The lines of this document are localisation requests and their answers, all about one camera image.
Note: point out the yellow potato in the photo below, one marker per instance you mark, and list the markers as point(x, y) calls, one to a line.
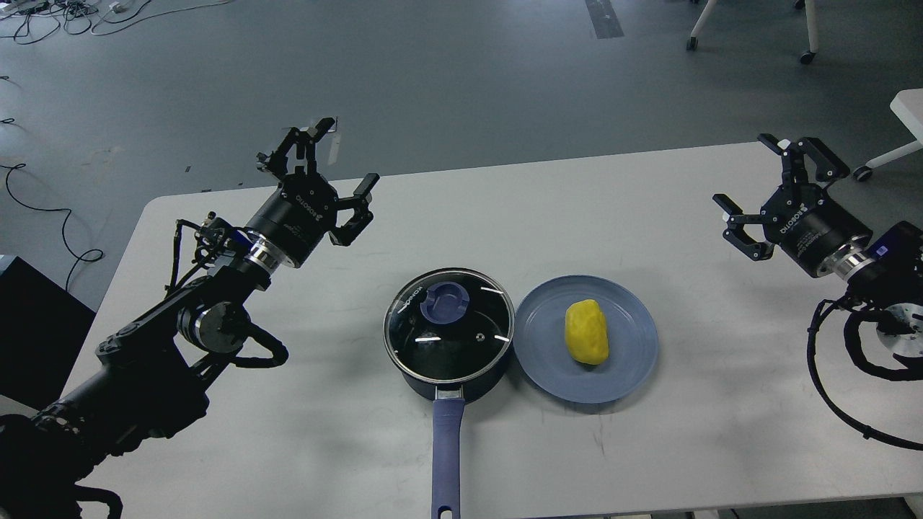
point(586, 335)

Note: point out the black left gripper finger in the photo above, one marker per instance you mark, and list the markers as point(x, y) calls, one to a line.
point(296, 155)
point(359, 202)

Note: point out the black box at left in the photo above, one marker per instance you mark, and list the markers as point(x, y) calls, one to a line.
point(43, 329)

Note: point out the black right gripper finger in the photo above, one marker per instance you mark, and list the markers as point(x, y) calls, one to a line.
point(806, 160)
point(735, 231)

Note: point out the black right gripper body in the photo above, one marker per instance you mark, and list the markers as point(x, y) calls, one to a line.
point(810, 227)

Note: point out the dark blue saucepan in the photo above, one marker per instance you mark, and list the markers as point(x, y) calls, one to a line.
point(448, 404)

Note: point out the blue plate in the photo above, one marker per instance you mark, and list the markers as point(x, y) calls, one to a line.
point(540, 341)

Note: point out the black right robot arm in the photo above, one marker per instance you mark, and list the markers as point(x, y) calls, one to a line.
point(882, 298)

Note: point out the glass lid with blue knob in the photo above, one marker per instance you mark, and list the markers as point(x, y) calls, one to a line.
point(449, 325)

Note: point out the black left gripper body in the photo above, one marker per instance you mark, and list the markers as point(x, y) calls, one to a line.
point(297, 216)

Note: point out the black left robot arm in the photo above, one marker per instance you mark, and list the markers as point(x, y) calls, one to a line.
point(156, 370)

